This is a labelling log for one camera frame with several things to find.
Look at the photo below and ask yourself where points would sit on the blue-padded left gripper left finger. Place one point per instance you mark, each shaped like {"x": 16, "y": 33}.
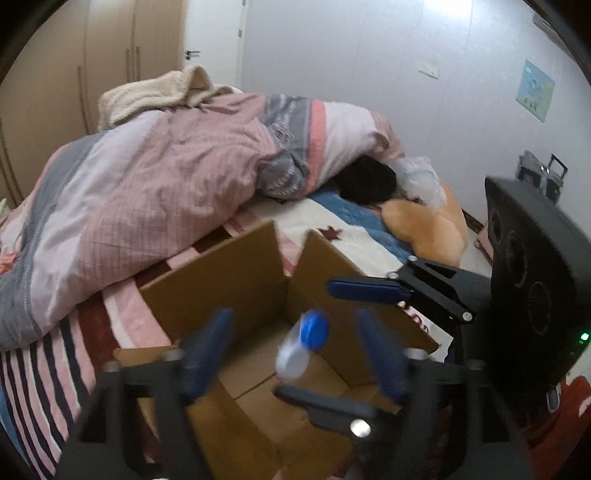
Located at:
{"x": 135, "y": 424}

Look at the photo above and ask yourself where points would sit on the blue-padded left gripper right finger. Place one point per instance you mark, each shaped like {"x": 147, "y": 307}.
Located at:
{"x": 481, "y": 440}

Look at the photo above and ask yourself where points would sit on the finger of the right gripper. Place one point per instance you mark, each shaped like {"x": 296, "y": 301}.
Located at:
{"x": 360, "y": 422}
{"x": 442, "y": 293}

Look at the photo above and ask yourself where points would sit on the blue-capped white plastic bottle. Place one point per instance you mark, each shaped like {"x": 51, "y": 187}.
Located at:
{"x": 308, "y": 335}

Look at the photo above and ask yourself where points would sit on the red sleeved forearm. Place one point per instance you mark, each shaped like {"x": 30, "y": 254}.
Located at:
{"x": 555, "y": 436}

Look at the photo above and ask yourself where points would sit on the orange plush toy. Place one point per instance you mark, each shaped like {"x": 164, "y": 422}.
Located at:
{"x": 440, "y": 236}

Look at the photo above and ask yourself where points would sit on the striped pink bed blanket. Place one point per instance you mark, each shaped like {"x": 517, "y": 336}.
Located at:
{"x": 44, "y": 385}

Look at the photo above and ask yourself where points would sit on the clear plastic bag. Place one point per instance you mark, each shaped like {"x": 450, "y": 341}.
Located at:
{"x": 417, "y": 181}

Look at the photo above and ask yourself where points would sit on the black cushion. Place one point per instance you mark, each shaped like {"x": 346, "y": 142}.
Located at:
{"x": 366, "y": 181}

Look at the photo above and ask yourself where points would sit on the brown cardboard box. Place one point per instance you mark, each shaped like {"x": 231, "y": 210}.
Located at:
{"x": 287, "y": 330}

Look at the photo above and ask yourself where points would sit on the pink grey striped duvet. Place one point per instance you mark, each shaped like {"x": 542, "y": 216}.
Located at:
{"x": 113, "y": 203}

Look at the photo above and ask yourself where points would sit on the beige fleece blanket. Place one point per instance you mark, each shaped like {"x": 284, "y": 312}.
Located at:
{"x": 189, "y": 87}

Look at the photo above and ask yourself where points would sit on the beige wooden wardrobe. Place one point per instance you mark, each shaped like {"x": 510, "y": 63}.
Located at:
{"x": 49, "y": 96}

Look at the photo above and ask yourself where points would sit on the white door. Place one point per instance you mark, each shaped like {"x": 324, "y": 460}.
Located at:
{"x": 213, "y": 38}

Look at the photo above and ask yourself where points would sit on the grey radio with handle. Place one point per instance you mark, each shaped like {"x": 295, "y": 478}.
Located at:
{"x": 548, "y": 178}

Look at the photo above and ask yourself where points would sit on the blue wall poster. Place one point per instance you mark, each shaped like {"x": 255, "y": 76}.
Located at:
{"x": 535, "y": 91}

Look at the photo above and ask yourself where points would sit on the white wall switch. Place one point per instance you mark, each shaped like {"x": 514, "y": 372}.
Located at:
{"x": 427, "y": 68}

